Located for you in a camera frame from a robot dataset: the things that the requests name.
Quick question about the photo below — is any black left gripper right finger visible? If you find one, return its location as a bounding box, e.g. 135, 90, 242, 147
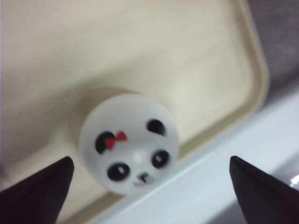
229, 156, 299, 224

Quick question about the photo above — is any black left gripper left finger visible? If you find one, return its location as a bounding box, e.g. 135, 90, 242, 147
0, 156, 74, 224

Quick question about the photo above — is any panda bun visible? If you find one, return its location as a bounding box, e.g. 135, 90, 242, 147
78, 94, 180, 195

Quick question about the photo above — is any cream plastic tray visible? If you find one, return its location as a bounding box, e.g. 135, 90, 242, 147
0, 0, 269, 224

